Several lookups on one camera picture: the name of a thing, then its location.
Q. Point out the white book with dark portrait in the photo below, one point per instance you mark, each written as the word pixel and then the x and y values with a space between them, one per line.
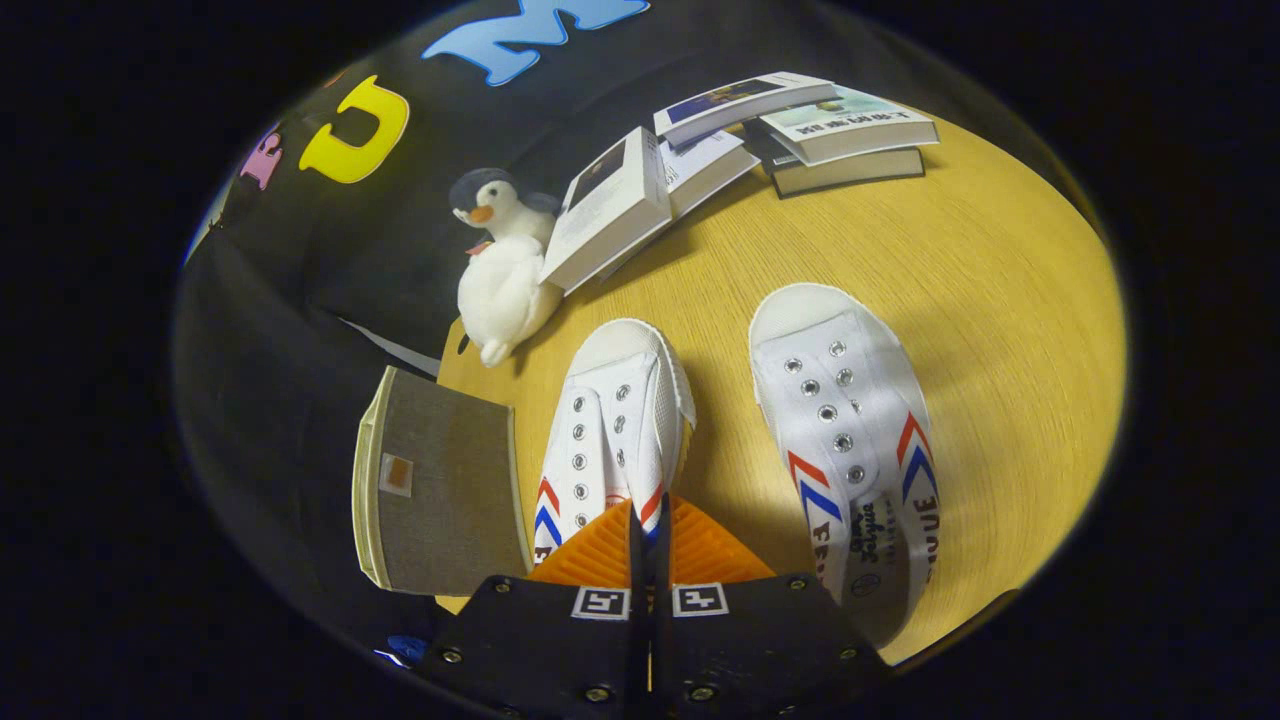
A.
pixel 610 210

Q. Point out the plain white book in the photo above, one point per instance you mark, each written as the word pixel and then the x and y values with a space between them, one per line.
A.
pixel 705 165

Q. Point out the black backdrop cloth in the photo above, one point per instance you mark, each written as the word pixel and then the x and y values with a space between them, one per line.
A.
pixel 300 300

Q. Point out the dark hardcover book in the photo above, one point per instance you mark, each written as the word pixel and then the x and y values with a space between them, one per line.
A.
pixel 850 172

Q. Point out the grey penguin plush toy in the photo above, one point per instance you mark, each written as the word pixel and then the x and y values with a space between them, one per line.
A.
pixel 490 200

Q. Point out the white round plush toy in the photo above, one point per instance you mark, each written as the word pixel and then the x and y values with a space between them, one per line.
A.
pixel 505 295

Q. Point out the small blue object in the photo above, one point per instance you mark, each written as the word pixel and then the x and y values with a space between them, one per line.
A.
pixel 408 647

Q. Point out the grey fabric storage box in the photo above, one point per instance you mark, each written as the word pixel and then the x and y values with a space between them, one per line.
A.
pixel 440 480

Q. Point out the book with pale green cover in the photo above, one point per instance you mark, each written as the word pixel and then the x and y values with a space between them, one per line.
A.
pixel 850 120

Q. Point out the white canvas shoe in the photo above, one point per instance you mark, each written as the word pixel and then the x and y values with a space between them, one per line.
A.
pixel 840 430
pixel 610 420

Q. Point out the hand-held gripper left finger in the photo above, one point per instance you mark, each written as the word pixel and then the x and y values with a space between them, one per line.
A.
pixel 635 650

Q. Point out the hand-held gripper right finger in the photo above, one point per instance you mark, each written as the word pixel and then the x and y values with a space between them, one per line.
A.
pixel 664 650

